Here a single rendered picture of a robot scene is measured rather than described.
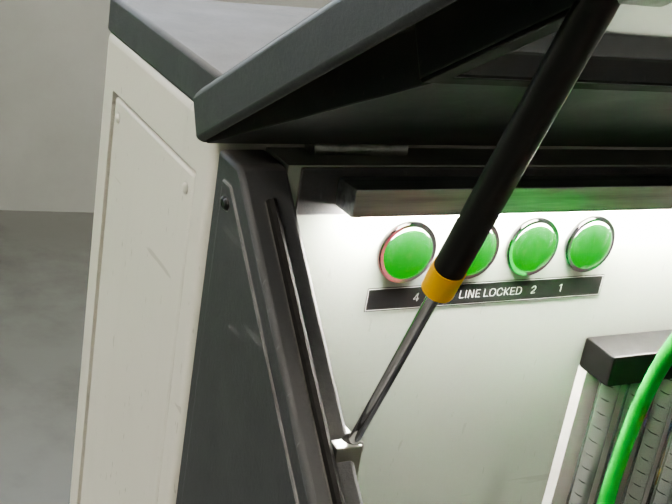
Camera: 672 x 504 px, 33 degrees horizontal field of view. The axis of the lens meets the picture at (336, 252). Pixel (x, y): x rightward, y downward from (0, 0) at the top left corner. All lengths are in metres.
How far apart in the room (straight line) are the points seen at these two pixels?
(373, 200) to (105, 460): 0.44
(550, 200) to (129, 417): 0.42
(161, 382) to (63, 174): 3.70
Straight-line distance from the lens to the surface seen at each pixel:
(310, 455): 0.72
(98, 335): 1.11
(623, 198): 0.94
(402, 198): 0.81
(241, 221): 0.77
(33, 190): 4.64
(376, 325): 0.89
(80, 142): 4.59
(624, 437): 0.98
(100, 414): 1.12
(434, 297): 0.61
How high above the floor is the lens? 1.69
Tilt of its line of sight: 21 degrees down
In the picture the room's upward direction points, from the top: 10 degrees clockwise
